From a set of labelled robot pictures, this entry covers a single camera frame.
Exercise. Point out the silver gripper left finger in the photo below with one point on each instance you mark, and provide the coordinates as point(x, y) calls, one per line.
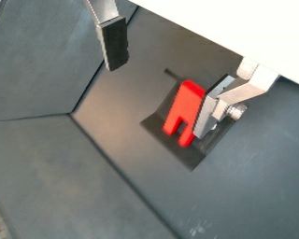
point(111, 29)

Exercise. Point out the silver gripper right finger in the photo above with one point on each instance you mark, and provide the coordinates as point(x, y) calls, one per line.
point(225, 98)

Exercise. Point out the red two-pronged object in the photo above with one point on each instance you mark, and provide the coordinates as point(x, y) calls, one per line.
point(184, 111)

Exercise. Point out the black curved cradle stand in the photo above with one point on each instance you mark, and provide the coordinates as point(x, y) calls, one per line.
point(194, 153)

